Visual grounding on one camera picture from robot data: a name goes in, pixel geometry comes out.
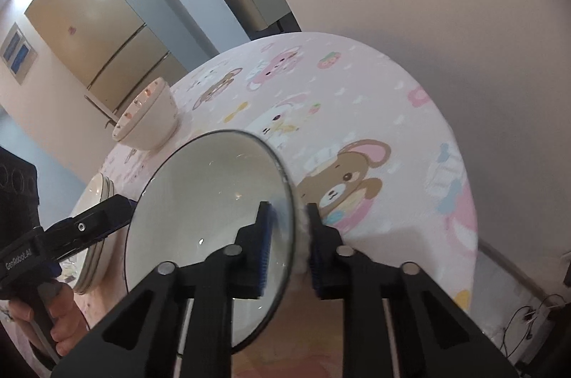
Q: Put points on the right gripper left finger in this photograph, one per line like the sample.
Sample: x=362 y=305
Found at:
x=178 y=320

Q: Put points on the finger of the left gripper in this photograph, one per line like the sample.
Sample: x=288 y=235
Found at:
x=66 y=238

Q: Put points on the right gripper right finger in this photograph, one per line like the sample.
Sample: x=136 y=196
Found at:
x=398 y=322

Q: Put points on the white cartoon cat plate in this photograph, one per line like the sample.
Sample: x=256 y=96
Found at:
x=89 y=266

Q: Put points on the pink rimmed white bowl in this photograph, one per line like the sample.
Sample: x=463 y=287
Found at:
x=149 y=120

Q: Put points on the beige refrigerator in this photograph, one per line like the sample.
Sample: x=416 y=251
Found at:
x=106 y=46

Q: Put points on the pink cartoon tablecloth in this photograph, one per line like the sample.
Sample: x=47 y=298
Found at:
x=361 y=139

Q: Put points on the framed blue wall picture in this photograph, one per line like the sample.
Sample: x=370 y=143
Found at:
x=17 y=54

